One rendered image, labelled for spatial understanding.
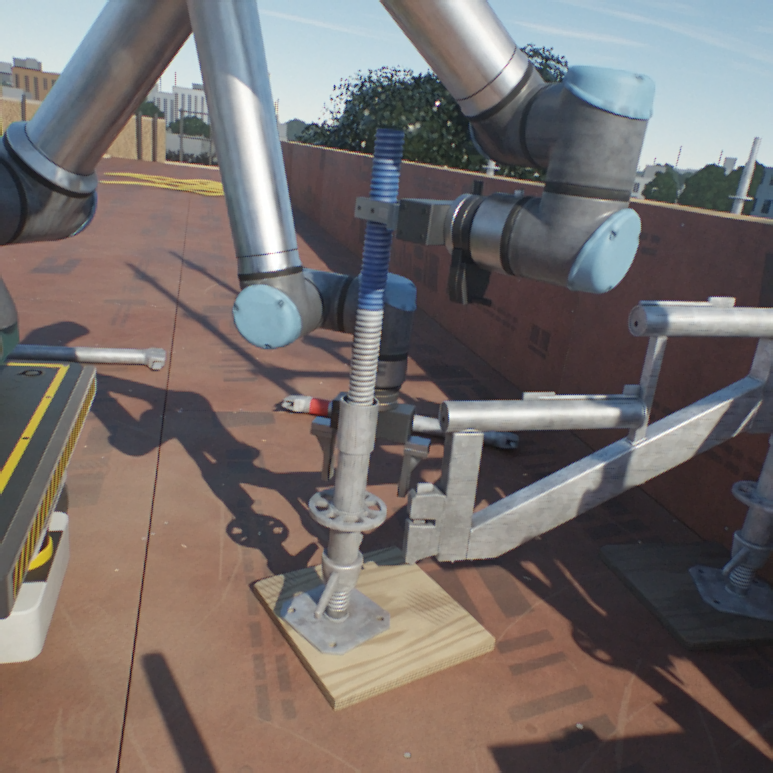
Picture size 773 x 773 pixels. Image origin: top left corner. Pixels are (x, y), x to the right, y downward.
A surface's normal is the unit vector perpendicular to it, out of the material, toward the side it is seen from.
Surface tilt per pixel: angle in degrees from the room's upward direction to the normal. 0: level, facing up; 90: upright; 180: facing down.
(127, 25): 99
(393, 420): 90
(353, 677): 0
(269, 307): 95
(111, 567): 0
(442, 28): 115
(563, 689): 0
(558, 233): 90
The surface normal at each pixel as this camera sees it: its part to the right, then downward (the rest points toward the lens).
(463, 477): 0.25, 0.36
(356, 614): 0.12, -0.94
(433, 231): 0.75, 0.31
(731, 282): -0.96, -0.03
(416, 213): -0.65, 0.18
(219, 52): -0.16, 0.29
